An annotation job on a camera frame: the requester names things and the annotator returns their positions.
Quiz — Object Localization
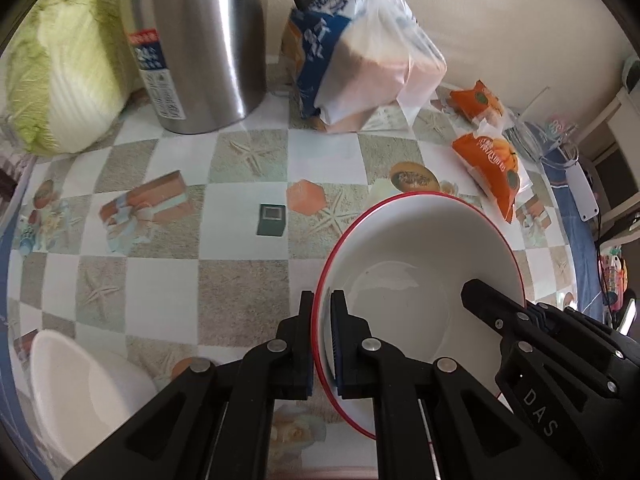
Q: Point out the plain white bowl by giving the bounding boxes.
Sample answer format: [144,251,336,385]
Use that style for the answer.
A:
[29,330,157,465]

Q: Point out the white bowl red strawberries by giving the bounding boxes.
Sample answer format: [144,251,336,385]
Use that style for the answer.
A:
[311,192,526,438]

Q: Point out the colourful toy bundle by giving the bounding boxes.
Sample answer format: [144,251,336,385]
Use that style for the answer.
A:
[600,246,628,312]

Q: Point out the checkered vinyl table cover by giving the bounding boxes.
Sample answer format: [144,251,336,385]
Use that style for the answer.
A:
[1,78,576,479]

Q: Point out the orange snack packet front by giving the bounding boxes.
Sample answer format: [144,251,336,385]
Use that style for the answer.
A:
[451,125,521,223]

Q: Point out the orange snack packet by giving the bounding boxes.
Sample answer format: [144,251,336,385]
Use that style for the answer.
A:
[450,80,506,128]
[451,125,521,223]

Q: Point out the clear glass mug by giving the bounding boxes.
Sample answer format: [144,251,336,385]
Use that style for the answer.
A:
[503,87,577,162]

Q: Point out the orange snack packet back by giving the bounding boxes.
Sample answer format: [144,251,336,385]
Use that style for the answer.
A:
[450,80,506,128]

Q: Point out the bagged sliced bread loaf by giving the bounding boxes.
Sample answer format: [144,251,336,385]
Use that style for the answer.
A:
[281,0,447,133]

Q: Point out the napa cabbage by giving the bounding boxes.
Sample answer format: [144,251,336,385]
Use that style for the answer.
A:
[6,0,138,155]

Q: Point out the stainless steel thermos jug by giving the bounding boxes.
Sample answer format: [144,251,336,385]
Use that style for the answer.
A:
[117,0,326,137]

